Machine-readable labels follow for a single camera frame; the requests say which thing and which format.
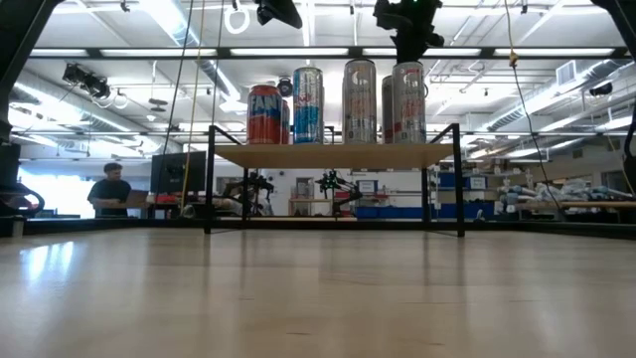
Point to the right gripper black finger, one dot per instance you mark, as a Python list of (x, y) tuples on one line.
[(411, 50)]

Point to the white Celsius Peach Vibe can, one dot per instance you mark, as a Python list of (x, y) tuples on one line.
[(409, 109), (387, 114)]

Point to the Celsius can colourful print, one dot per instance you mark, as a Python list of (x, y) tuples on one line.
[(359, 104)]

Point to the blue silver Red Bull can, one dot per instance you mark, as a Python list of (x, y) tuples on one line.
[(308, 109)]

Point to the red Fanta strawberry can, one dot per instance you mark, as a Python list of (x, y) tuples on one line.
[(286, 124), (263, 119)]

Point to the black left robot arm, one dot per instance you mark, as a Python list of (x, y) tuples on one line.
[(20, 35)]

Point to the background black robot arm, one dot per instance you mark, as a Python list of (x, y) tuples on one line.
[(251, 186), (338, 186)]

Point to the black rig crossbar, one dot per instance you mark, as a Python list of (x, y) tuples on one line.
[(298, 52)]

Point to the white framed sign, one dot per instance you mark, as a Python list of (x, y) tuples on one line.
[(367, 186), (477, 183)]

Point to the row of blue bins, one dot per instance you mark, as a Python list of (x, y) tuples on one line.
[(387, 213)]

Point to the black monitor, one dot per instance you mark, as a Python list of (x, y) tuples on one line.
[(179, 171)]

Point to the pile of white bags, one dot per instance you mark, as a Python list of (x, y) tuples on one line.
[(561, 191)]

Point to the wooden workbench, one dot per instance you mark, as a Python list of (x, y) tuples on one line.
[(571, 204)]

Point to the laptop computer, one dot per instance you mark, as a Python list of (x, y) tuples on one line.
[(137, 198)]

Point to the person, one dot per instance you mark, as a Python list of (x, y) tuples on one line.
[(109, 191)]

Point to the dark chair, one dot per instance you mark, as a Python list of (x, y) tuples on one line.
[(35, 199)]

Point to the dark shelving unit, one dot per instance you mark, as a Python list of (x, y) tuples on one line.
[(9, 164)]

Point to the black camera on mount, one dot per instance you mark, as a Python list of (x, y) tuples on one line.
[(87, 82), (284, 87)]

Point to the wooden shelf black metal frame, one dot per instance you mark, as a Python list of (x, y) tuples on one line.
[(338, 156)]

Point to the black security camera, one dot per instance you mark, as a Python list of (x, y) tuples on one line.
[(601, 89)]

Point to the black aluminium table frame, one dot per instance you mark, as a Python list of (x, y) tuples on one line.
[(99, 225)]

